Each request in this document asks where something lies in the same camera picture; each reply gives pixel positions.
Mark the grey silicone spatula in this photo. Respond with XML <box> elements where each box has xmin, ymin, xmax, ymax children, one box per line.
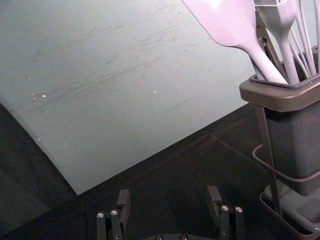
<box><xmin>181</xmin><ymin>0</ymin><xmax>289</xmax><ymax>85</ymax></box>

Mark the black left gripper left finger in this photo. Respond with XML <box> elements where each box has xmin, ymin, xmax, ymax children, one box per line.
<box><xmin>96</xmin><ymin>189</ymin><xmax>132</xmax><ymax>240</ymax></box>

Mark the dark grey utensil holder cup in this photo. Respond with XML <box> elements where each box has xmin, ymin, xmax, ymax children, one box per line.
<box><xmin>239</xmin><ymin>73</ymin><xmax>320</xmax><ymax>197</ymax></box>

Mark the grey silicone basting brush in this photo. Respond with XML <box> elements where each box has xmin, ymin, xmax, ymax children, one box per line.
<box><xmin>252</xmin><ymin>0</ymin><xmax>301</xmax><ymax>85</ymax></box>

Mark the black rack with steel bars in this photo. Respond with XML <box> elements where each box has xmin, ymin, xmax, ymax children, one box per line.
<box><xmin>251</xmin><ymin>103</ymin><xmax>320</xmax><ymax>240</ymax></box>

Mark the grey silicone whisk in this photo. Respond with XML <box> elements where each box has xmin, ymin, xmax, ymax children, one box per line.
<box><xmin>289</xmin><ymin>0</ymin><xmax>320</xmax><ymax>79</ymax></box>

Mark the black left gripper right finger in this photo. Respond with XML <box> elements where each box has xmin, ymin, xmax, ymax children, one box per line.
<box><xmin>206</xmin><ymin>185</ymin><xmax>245</xmax><ymax>240</ymax></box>

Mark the black table cloth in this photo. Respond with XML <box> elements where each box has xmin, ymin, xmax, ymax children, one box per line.
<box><xmin>0</xmin><ymin>99</ymin><xmax>320</xmax><ymax>240</ymax></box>

